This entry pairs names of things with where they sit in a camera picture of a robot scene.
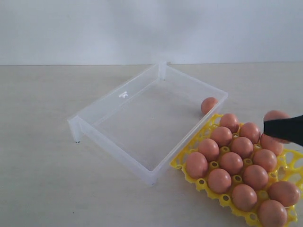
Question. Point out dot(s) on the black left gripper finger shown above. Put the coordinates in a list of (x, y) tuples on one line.
[(288, 129)]

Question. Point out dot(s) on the yellow plastic egg tray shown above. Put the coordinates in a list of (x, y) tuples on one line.
[(287, 169)]

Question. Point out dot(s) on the clear plastic bin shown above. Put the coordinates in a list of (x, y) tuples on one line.
[(148, 120)]

